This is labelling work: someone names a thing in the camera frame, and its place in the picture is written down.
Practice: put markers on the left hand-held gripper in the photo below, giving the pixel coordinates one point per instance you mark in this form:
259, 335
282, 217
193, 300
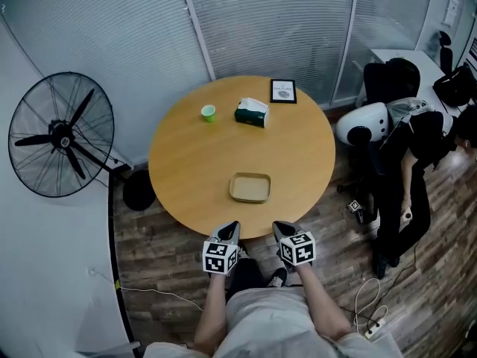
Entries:
220, 259

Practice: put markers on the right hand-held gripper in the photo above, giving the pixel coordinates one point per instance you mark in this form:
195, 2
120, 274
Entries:
298, 250

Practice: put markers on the person's left forearm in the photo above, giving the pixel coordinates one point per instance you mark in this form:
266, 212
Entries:
210, 311

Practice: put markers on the person's right forearm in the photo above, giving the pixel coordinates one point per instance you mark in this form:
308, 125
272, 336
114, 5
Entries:
320, 304

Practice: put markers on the person's shoe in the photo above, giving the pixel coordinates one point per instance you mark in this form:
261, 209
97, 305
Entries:
243, 251
277, 277

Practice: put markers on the spare hand-held gripper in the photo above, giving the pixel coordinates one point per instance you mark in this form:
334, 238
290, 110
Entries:
356, 207

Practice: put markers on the person's light grey shirt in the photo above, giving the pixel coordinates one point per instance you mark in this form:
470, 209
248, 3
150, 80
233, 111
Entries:
268, 326

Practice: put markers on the dark green tissue box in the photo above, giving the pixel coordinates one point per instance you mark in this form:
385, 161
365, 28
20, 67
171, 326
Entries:
251, 114

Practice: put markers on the green paper cup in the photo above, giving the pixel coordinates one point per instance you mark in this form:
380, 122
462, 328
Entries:
208, 113

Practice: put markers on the small black round device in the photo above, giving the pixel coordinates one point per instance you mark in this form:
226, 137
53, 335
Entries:
407, 215

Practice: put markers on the yellow tape piece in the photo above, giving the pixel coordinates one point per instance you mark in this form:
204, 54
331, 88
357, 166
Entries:
117, 285

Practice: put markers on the white shell office chair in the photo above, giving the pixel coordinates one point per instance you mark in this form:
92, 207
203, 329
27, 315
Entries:
361, 125

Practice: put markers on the white power strip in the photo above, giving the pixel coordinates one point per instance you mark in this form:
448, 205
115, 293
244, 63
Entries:
374, 328

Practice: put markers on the black mesh office chair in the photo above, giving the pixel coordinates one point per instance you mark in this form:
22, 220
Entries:
391, 80

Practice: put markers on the black standing fan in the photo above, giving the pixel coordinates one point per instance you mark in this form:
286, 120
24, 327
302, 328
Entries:
61, 136

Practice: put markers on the white desk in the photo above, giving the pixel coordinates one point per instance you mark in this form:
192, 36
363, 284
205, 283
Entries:
425, 69

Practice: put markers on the black backpack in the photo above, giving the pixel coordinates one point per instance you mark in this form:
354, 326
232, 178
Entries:
456, 86

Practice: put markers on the black chair with headrest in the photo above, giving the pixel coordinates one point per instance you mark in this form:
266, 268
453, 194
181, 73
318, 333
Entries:
445, 50

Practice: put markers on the white paper notice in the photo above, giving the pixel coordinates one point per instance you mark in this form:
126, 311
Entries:
451, 9

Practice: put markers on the black picture frame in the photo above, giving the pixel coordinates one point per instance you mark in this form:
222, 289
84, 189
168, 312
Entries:
283, 91

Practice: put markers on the white wall socket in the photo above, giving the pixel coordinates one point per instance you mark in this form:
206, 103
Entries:
92, 272

